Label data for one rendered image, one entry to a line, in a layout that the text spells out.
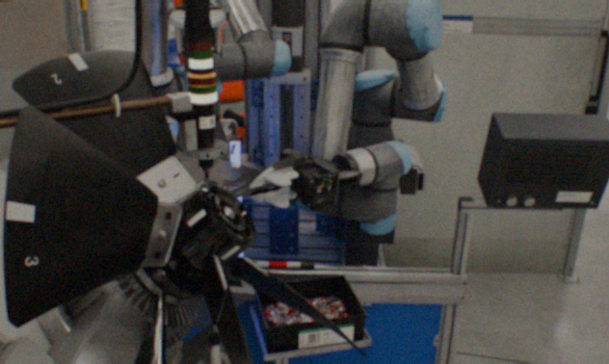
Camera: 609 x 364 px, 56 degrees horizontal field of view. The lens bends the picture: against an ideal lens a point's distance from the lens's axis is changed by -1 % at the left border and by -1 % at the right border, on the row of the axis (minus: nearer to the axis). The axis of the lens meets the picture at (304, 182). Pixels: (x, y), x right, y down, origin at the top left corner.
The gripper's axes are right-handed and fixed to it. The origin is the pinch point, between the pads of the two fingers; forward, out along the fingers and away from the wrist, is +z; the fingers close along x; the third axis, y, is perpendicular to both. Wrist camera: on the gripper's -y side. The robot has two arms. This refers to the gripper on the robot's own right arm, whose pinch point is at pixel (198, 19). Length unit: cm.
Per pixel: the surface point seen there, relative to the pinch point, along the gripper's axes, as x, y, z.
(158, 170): 7.0, 22.1, 2.7
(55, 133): 15.4, 9.1, 24.7
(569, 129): -77, 26, -21
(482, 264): -136, 142, -160
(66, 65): 20.7, 7.5, -6.5
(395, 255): -91, 137, -168
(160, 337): 6.8, 38.5, 22.1
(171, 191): 5.3, 24.7, 4.7
